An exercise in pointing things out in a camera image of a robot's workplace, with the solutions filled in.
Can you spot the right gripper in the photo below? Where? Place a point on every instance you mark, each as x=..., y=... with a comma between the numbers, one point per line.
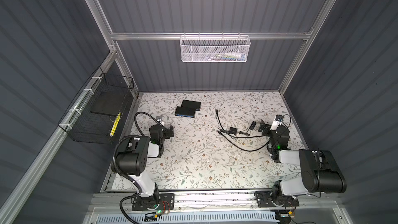
x=264, y=127

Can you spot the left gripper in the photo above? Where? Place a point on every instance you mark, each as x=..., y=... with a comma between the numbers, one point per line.
x=168, y=130

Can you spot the black power adapter with cord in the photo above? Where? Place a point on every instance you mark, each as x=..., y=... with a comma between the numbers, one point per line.
x=233, y=131

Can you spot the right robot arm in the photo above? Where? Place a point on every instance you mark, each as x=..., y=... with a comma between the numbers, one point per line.
x=319, y=171

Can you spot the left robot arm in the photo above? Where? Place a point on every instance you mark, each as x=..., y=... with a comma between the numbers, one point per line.
x=132, y=153

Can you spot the yellow marker in basket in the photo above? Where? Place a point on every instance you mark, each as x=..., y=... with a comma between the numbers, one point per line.
x=115, y=125

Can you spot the floral patterned table mat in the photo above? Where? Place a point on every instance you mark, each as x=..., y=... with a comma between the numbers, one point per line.
x=198, y=157

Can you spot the black foam pad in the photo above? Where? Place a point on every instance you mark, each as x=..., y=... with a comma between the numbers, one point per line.
x=108, y=104

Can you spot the items in white basket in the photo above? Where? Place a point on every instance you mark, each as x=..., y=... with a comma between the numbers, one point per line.
x=228, y=56

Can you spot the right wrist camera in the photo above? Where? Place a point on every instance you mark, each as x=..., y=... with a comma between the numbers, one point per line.
x=277, y=122

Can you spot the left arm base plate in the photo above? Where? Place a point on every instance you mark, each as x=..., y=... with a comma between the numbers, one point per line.
x=153, y=203

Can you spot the black wire mesh basket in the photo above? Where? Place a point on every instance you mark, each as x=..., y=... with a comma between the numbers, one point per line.
x=82, y=126

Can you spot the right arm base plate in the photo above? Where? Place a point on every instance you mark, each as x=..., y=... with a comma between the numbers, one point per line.
x=269, y=199

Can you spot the white wire mesh basket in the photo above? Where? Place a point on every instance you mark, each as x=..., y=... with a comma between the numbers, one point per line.
x=195, y=49

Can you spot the white slotted cable duct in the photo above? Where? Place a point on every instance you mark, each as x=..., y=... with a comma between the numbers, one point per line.
x=239, y=217

